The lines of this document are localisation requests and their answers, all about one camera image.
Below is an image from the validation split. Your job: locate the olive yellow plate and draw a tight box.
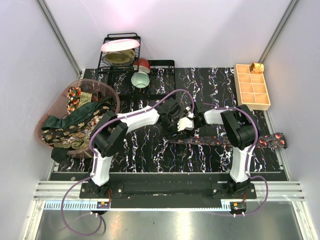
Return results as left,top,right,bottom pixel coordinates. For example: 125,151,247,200
102,49,136,66

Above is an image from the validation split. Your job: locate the olive gold patterned tie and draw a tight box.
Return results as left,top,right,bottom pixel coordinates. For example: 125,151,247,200
78,92,92,107

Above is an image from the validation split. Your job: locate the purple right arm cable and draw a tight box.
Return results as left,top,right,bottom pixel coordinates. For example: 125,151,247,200
203,101,270,217

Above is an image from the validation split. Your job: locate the aluminium frame rail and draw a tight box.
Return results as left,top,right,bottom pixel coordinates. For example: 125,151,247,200
33,181,305,201

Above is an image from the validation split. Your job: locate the rolled beige tie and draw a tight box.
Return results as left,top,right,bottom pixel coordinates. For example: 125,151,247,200
249,62,265,74

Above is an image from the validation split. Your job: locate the black wire dish rack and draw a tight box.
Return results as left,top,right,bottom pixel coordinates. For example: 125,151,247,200
96,32,176,101

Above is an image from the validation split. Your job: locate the dark floral red-dotted tie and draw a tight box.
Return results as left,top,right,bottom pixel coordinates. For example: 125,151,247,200
168,132,288,149

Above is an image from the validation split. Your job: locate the pink plate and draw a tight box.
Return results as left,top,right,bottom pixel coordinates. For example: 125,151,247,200
100,38,140,52

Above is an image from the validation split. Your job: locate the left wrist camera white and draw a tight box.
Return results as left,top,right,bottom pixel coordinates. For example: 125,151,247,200
177,117,194,132

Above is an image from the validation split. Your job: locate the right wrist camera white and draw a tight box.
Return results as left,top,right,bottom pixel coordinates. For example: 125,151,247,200
184,106,194,120

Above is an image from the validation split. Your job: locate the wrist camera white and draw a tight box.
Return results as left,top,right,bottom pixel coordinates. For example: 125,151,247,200
184,106,194,120
177,117,194,132

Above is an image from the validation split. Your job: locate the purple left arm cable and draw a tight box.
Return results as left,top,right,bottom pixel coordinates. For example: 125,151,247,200
61,88,195,236

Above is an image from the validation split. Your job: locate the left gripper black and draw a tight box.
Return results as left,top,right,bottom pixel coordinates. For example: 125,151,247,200
159,118,183,142

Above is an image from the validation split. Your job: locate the pale green ceramic bowl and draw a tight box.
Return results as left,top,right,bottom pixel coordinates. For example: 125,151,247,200
131,71,150,89

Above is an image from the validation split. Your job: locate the brown translucent plastic basin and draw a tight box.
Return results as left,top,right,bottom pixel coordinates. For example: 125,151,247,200
35,79,120,163

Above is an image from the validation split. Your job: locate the colourful cartoon pattern tie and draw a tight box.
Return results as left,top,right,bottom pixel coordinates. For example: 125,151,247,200
67,86,82,114

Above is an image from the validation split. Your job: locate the wooden compartment box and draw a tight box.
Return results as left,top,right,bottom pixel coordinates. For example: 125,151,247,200
234,64,271,111

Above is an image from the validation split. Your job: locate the dark green tie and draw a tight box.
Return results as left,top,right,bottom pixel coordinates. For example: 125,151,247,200
41,96,113,162

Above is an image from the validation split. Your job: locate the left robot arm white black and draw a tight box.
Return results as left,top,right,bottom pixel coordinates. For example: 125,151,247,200
89,98,181,198

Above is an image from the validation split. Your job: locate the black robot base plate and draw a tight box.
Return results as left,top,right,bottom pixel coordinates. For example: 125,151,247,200
79,172,257,211

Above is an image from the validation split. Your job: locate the red bowl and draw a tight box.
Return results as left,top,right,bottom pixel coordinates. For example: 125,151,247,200
132,58,151,74

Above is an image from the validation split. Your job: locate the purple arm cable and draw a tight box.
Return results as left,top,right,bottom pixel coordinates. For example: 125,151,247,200
203,101,270,217
61,88,195,236

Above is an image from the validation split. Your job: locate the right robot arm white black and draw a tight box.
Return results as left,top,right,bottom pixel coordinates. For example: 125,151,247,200
193,104,260,199

